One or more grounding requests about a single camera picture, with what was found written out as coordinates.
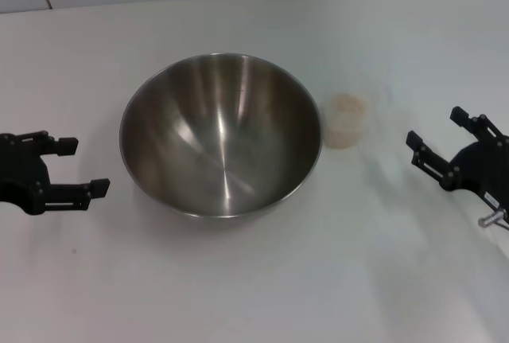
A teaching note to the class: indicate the stainless steel mixing bowl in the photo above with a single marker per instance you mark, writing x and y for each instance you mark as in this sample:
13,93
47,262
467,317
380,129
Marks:
222,140

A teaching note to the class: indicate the white rice grains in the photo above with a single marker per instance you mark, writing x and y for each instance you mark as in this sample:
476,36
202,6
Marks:
348,106

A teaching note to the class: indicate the transparent plastic measuring cup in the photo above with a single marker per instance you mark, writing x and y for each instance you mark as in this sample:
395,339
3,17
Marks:
346,138

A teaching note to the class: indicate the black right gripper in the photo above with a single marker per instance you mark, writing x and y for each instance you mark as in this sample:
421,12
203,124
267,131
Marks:
485,168

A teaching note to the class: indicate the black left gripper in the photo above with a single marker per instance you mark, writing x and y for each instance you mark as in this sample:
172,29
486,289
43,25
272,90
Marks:
20,172

